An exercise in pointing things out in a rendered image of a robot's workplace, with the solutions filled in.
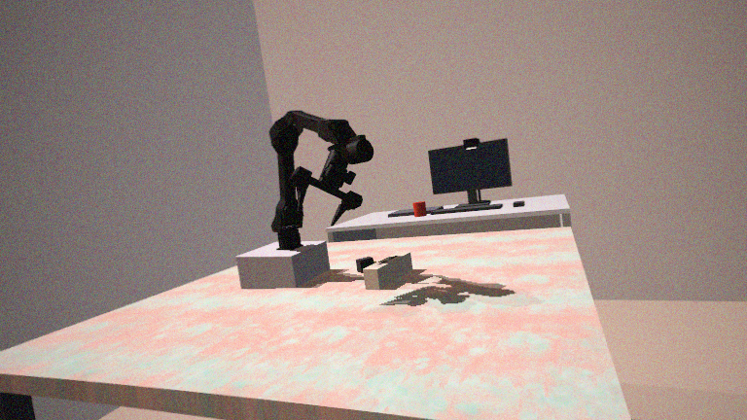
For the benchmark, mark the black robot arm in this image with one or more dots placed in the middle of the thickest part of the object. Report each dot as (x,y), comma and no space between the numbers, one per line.
(348,148)

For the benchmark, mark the black two-prong plug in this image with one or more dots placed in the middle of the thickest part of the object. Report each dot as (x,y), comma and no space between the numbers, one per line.
(363,263)

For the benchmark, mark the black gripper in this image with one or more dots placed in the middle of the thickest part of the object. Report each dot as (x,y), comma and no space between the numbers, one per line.
(301,178)

